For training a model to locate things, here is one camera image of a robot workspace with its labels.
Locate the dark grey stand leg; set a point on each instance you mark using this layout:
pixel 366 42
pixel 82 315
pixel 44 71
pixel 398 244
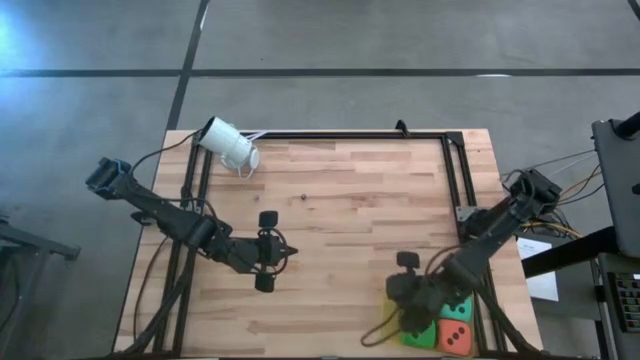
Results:
pixel 35 242

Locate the large green foam die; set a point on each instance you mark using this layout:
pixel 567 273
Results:
pixel 422 340

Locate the black frame clamp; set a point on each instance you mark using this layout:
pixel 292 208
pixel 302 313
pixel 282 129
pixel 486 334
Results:
pixel 401 127

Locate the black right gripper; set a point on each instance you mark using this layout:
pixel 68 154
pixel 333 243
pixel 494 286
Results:
pixel 415 295

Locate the grey monitor panel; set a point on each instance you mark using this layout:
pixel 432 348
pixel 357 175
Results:
pixel 620 190

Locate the large teal foam die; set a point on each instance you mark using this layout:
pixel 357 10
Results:
pixel 460 310

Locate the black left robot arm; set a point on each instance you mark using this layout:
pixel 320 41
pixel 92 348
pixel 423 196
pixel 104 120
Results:
pixel 150 207

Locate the white cylindrical security camera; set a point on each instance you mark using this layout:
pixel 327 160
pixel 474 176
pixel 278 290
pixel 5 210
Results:
pixel 225 140

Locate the black desk bar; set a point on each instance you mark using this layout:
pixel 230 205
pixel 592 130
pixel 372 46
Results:
pixel 565 255

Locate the white paper sheet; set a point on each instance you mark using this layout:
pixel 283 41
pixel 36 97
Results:
pixel 545 287

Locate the black keyboard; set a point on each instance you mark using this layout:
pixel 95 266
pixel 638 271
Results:
pixel 627 302

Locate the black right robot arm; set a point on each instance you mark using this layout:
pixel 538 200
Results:
pixel 500 225

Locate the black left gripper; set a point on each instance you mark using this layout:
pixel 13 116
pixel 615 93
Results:
pixel 260 252

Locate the black pole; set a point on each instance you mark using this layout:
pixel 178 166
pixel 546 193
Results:
pixel 630 125

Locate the large orange foam die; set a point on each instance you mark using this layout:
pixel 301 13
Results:
pixel 455 339

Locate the black aluminium table frame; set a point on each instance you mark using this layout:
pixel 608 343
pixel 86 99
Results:
pixel 350 135

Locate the yellow translucent plastic tray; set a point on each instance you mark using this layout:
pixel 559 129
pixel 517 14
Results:
pixel 390 300

